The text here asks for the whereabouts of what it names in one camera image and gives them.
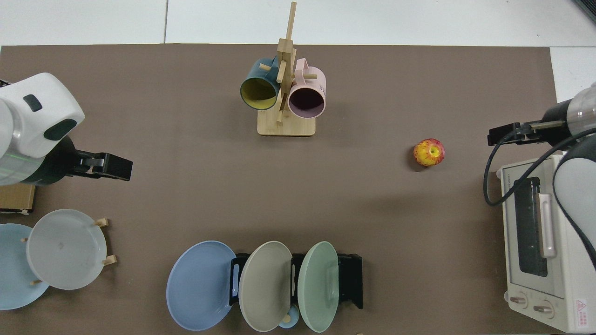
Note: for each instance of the red yellow apple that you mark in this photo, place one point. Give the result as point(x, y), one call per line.
point(429, 152)

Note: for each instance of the wooden plate rack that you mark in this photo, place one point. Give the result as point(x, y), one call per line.
point(102, 222)

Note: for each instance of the pale grey plate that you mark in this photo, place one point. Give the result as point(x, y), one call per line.
point(65, 249)

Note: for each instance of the light blue plate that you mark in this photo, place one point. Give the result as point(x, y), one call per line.
point(14, 279)

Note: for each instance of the beige grey plate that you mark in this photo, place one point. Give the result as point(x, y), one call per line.
point(265, 288)

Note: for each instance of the black dish rack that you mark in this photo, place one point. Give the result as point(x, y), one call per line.
point(349, 279)

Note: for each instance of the pale green plate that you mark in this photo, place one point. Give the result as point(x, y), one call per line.
point(319, 288)

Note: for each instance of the brown table cloth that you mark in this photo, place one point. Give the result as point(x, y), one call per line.
point(186, 186)

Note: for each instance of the dark grey equipment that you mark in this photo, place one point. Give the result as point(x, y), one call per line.
point(587, 8)

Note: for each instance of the pale toaster oven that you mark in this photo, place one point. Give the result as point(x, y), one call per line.
point(521, 288)

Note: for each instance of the dark teal cup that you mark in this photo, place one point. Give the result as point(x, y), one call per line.
point(258, 93)

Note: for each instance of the wooden cup stand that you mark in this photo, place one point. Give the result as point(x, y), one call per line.
point(286, 125)

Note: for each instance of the pink cup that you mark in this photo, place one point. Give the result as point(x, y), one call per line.
point(305, 102)

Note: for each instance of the small blue round thing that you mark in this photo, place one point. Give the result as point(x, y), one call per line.
point(292, 316)

